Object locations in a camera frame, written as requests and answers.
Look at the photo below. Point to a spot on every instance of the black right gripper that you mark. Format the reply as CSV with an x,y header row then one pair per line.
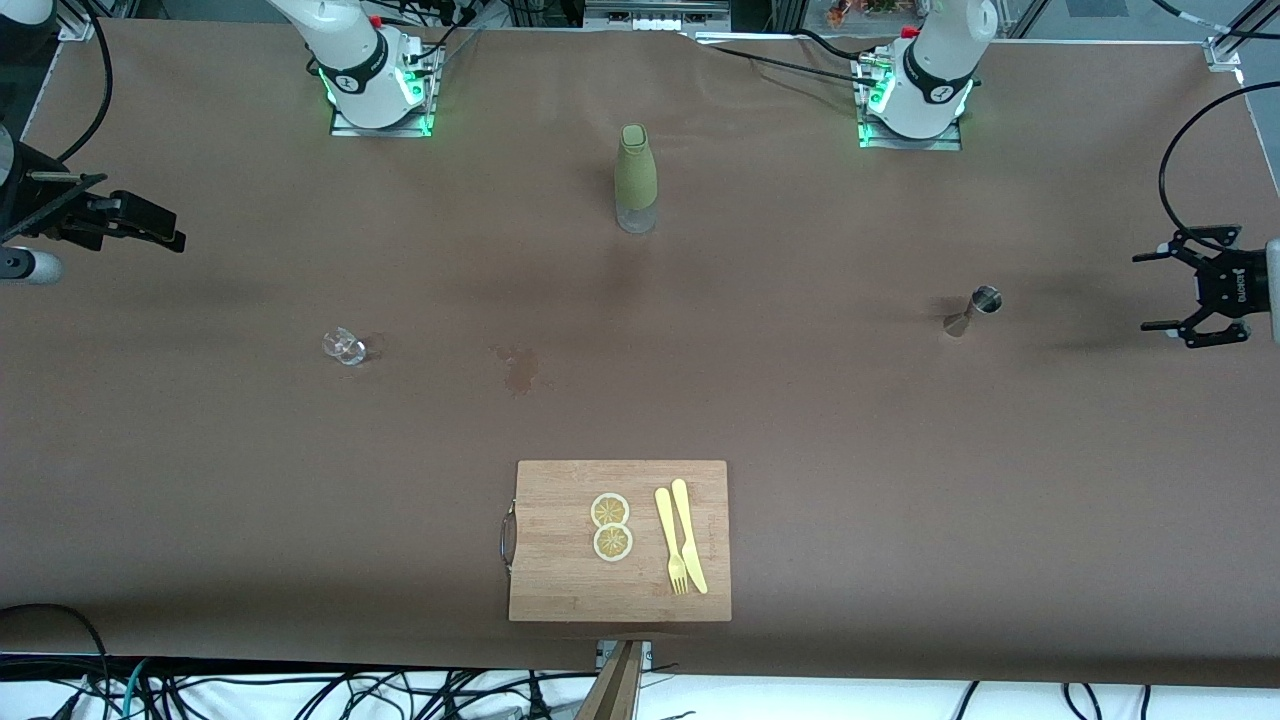
x,y
40,207

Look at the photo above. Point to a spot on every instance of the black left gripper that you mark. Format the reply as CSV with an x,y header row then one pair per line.
x,y
1236,287

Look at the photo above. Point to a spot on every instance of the steel jigger measuring cup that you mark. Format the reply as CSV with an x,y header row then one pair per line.
x,y
972,310

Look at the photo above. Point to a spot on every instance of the clear glass beaker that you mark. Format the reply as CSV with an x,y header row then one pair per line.
x,y
345,347

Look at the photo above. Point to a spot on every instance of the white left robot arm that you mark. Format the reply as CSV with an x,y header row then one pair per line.
x,y
935,70

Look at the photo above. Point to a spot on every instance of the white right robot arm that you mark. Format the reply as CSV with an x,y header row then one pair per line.
x,y
350,60

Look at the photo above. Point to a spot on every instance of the brown table cover sheet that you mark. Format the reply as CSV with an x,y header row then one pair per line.
x,y
900,500

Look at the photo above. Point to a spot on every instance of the green sleeved glass bottle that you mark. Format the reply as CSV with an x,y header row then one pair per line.
x,y
636,170

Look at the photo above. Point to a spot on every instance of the yellow plastic knife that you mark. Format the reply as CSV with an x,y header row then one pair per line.
x,y
690,540

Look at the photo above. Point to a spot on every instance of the wooden cutting board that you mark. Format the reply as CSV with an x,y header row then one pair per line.
x,y
560,560

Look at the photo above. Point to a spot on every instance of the grey metal box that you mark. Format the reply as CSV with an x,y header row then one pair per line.
x,y
655,12

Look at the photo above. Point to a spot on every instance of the yellow plastic fork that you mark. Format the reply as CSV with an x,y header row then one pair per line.
x,y
668,530

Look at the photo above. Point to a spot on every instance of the lemon slice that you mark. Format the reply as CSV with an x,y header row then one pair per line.
x,y
613,543
610,510

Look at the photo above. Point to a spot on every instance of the aluminium frame profile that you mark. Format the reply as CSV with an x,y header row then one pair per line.
x,y
1235,35
78,20

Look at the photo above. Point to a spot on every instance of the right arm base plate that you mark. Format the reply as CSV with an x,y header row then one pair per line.
x,y
420,100

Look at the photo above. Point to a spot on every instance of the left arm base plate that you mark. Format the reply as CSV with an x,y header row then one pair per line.
x,y
870,135

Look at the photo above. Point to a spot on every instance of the metal post bracket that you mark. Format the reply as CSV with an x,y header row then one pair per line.
x,y
647,652

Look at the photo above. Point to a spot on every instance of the wooden post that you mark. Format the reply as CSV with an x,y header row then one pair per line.
x,y
612,690

